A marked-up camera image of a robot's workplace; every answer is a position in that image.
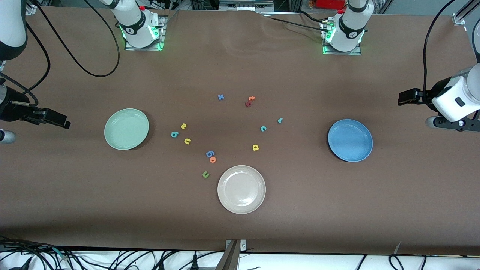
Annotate light green round plate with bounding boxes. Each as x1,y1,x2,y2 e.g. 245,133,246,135
104,108,150,151

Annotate blue round plate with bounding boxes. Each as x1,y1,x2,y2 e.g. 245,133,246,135
328,119,374,162

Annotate red box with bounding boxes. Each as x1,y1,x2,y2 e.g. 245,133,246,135
317,0,345,10

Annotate grey metal box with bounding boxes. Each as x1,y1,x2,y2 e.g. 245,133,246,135
219,0,274,11

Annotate beige round plate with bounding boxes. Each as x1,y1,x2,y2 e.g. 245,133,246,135
217,165,266,215

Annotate brown table cover sheet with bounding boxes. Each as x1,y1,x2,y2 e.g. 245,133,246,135
0,6,480,256

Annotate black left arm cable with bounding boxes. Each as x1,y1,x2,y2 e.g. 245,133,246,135
423,0,458,94

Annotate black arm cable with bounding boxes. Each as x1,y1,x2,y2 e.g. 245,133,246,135
0,0,120,107
423,0,458,94

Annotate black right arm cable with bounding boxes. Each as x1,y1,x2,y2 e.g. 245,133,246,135
0,0,120,107

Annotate short aluminium frame profile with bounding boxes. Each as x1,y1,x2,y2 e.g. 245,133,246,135
452,0,480,26

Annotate thin black base cable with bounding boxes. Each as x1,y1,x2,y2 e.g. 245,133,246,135
268,10,330,32

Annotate grey metal bracket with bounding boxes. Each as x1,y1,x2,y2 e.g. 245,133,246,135
216,239,248,270

